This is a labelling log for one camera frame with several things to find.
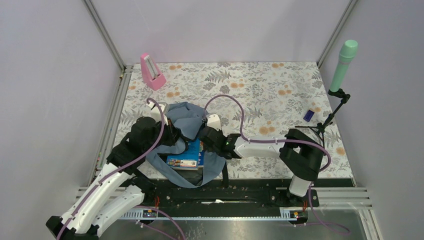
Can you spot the blue round package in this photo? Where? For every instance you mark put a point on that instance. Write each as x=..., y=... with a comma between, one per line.
x=191, y=159

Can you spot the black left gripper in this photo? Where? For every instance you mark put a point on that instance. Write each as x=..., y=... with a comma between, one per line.
x=174, y=133

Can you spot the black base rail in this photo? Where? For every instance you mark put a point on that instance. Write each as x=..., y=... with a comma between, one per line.
x=243, y=198

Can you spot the floral tablecloth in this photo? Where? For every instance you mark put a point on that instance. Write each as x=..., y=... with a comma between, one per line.
x=262, y=99

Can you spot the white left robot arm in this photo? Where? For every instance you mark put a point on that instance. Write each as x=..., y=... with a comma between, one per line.
x=119, y=186

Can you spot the blue student backpack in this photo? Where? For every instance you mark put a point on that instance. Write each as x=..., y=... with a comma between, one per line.
x=188, y=118

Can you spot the purple toy brick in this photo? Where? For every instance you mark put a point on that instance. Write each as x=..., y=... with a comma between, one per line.
x=309, y=115

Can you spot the pink metronome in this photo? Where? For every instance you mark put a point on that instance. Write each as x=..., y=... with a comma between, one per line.
x=151, y=74

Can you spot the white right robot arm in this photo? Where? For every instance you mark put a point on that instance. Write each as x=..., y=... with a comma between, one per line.
x=301, y=154

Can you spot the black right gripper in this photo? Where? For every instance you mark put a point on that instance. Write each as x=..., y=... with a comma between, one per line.
x=210, y=149

